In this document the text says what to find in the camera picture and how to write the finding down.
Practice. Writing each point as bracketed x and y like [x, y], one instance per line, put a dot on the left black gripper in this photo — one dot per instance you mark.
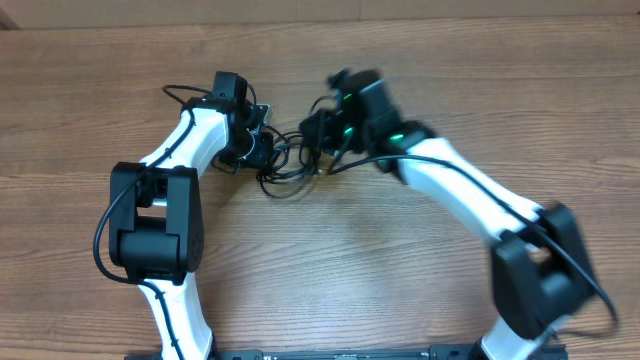
[261, 156]

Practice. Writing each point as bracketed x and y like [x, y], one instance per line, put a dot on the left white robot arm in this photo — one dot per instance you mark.
[152, 234]

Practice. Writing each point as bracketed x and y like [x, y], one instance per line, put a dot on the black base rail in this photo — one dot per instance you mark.
[434, 352]

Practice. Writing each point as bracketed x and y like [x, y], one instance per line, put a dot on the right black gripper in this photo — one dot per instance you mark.
[314, 131]

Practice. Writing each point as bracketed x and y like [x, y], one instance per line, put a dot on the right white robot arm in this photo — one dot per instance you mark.
[541, 273]

